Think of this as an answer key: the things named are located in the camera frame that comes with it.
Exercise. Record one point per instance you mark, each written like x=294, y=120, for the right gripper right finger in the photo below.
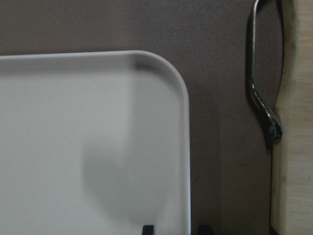
x=205, y=230

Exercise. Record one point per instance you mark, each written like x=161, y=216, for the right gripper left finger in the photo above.
x=148, y=230

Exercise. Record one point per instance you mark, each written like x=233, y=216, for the cream rabbit tray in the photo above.
x=93, y=143

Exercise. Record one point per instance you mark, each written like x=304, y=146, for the wooden cutting board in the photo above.
x=292, y=158

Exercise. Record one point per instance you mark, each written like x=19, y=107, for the metal cutting board handle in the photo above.
x=272, y=119

